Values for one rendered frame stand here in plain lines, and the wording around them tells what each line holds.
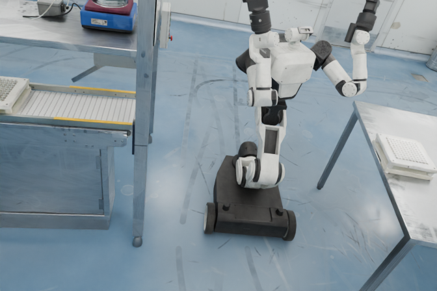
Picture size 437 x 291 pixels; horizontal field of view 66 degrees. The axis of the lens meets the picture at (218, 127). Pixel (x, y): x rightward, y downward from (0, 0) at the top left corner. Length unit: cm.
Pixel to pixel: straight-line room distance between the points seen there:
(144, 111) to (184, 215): 109
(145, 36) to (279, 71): 75
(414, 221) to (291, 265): 90
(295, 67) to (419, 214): 89
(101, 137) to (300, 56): 107
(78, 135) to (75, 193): 48
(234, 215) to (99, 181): 83
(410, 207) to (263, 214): 89
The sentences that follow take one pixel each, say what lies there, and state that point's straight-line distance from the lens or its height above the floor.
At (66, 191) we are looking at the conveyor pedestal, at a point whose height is 35.
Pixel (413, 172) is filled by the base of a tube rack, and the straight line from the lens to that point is 199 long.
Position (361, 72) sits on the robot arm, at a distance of 191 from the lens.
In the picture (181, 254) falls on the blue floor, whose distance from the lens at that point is 223.
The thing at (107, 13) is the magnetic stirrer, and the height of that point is 137.
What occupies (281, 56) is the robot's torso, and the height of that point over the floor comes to 121.
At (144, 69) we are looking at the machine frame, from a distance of 138.
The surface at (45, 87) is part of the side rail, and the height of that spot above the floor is 88.
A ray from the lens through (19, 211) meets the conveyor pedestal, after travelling 229.
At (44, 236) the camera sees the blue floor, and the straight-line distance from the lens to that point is 236.
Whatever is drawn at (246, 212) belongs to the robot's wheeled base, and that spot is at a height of 19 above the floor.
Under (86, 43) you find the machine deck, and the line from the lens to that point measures 139.
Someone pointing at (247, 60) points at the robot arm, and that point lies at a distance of 172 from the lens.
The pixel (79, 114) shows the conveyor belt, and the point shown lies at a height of 86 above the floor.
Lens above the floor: 188
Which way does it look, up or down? 36 degrees down
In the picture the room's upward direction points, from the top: 12 degrees clockwise
